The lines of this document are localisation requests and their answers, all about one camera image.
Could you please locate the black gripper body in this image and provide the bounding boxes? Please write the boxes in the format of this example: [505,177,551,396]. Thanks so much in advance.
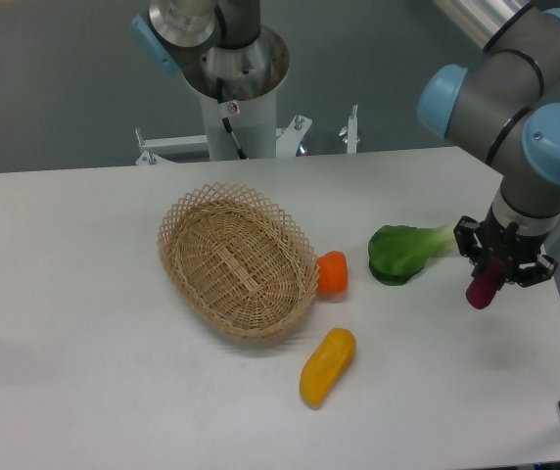
[482,214,544,284]

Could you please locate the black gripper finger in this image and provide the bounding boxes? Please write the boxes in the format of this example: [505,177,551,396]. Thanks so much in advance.
[453,215,487,277]
[508,254,557,287]

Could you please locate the purple sweet potato toy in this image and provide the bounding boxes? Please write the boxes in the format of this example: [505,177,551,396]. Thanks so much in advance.
[465,258,504,309]

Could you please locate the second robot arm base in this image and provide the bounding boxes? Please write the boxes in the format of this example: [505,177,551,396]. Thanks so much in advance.
[130,0,290,103]

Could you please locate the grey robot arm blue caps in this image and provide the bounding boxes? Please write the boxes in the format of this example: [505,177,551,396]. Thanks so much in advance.
[417,1,560,287]

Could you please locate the woven wicker oval basket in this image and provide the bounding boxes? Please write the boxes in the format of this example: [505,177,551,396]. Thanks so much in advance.
[157,183,319,340]

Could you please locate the green bok choy toy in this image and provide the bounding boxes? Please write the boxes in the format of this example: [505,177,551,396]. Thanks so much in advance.
[367,225,457,286]

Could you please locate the orange bell pepper toy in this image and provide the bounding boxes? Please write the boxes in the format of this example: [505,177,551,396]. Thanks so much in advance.
[317,251,349,295]

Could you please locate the yellow pepper toy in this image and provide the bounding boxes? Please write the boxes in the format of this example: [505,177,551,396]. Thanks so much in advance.
[299,328,356,409]

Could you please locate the white metal mounting frame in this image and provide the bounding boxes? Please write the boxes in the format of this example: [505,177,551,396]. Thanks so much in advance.
[135,104,361,165]

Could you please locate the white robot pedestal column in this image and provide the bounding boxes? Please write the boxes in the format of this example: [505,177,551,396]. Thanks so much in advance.
[199,91,277,162]

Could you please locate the black cable on pedestal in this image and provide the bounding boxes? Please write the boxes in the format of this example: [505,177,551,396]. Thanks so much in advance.
[215,76,251,161]

